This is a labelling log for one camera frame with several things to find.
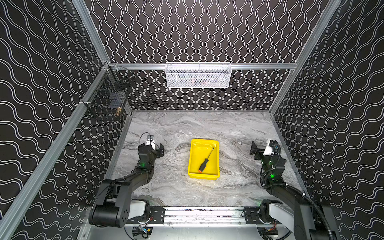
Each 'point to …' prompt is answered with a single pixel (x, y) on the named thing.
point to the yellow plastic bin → (200, 150)
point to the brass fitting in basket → (118, 109)
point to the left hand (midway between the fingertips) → (157, 144)
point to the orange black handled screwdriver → (202, 166)
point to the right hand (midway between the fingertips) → (263, 143)
